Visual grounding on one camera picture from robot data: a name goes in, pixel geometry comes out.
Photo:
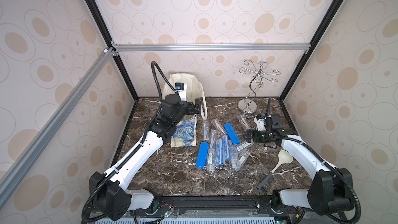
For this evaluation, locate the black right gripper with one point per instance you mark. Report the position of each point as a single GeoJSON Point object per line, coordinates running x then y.
{"type": "Point", "coordinates": [269, 123]}

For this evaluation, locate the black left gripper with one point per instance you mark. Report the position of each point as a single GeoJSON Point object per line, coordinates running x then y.
{"type": "Point", "coordinates": [193, 110]}

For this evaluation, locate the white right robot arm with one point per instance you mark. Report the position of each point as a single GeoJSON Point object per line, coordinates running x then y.
{"type": "Point", "coordinates": [331, 190]}

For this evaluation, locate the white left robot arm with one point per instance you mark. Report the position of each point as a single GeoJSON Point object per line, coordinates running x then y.
{"type": "Point", "coordinates": [109, 193]}

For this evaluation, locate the clear case pink compass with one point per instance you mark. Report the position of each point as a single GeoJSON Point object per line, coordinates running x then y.
{"type": "Point", "coordinates": [216, 123]}

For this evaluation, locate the clear case blue compass rear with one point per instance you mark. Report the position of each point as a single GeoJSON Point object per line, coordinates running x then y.
{"type": "Point", "coordinates": [225, 148]}

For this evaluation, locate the clear case blue compass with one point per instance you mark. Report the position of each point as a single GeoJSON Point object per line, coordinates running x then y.
{"type": "Point", "coordinates": [219, 153]}
{"type": "Point", "coordinates": [225, 148]}

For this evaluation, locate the clear case blue compass front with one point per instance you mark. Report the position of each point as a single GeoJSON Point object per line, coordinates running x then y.
{"type": "Point", "coordinates": [219, 153]}

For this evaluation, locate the clear case with barcode label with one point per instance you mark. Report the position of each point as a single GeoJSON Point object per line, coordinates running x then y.
{"type": "Point", "coordinates": [243, 146]}

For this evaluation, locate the chrome jewelry stand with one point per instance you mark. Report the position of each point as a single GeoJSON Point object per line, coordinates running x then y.
{"type": "Point", "coordinates": [259, 73]}

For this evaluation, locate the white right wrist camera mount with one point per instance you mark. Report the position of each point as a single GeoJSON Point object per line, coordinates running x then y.
{"type": "Point", "coordinates": [260, 123]}

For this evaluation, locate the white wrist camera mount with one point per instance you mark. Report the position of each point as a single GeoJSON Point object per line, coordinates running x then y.
{"type": "Point", "coordinates": [181, 90]}
{"type": "Point", "coordinates": [260, 123]}

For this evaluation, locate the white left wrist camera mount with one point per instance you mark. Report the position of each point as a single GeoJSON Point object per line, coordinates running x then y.
{"type": "Point", "coordinates": [181, 90]}

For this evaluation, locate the white spatula black handle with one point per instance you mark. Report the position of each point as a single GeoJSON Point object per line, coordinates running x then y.
{"type": "Point", "coordinates": [284, 157]}

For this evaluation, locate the aluminium frame rail back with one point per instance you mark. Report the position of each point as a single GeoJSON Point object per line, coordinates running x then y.
{"type": "Point", "coordinates": [212, 47]}

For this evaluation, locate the aluminium frame rail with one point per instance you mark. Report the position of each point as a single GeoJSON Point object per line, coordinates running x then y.
{"type": "Point", "coordinates": [212, 47]}
{"type": "Point", "coordinates": [23, 164]}

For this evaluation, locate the black corner frame post left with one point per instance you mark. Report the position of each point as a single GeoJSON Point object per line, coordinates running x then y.
{"type": "Point", "coordinates": [103, 29]}

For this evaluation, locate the black corner frame post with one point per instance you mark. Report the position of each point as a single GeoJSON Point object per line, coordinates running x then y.
{"type": "Point", "coordinates": [324, 24]}
{"type": "Point", "coordinates": [103, 29]}

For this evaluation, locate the black corner frame post right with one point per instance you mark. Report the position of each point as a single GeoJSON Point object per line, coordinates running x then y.
{"type": "Point", "coordinates": [324, 24]}

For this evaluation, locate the aluminium frame rail left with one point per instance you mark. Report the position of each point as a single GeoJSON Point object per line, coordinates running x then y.
{"type": "Point", "coordinates": [23, 164]}

